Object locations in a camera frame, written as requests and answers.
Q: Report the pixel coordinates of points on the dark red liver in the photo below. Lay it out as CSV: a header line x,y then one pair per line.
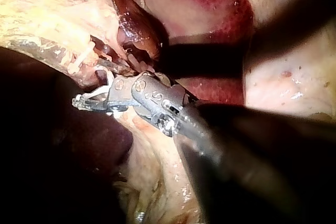
x,y
189,6

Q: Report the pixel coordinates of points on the right arm instrument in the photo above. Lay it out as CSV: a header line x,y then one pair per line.
x,y
152,95

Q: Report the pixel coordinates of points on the gallbladder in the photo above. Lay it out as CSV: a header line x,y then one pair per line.
x,y
50,14

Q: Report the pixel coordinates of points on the right arm instrument jaw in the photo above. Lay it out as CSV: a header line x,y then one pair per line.
x,y
92,103
115,66

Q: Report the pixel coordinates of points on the dark right arm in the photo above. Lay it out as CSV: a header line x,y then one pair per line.
x,y
262,171

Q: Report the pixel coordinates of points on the white clip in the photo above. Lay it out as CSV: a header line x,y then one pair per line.
x,y
136,62
99,92
80,60

